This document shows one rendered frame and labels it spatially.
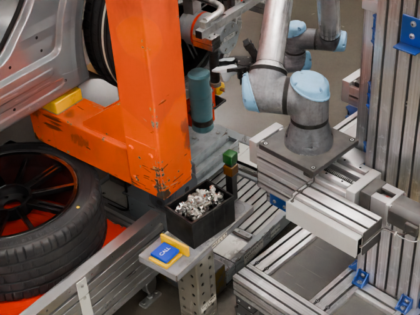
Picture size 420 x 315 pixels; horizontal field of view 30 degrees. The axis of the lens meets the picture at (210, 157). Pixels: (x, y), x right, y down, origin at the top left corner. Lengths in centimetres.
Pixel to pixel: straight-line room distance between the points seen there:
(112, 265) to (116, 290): 12
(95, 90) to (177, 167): 177
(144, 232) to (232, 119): 136
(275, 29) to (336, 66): 211
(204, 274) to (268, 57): 83
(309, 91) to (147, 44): 51
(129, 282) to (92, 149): 51
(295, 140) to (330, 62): 218
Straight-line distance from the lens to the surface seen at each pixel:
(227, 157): 270
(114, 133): 278
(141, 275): 296
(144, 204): 321
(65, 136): 298
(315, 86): 233
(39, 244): 270
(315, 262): 294
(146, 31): 238
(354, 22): 501
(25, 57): 283
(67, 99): 299
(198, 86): 300
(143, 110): 256
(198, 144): 351
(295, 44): 284
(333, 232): 231
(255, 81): 237
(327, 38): 278
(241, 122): 404
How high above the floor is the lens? 225
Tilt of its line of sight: 36 degrees down
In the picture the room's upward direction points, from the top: 4 degrees counter-clockwise
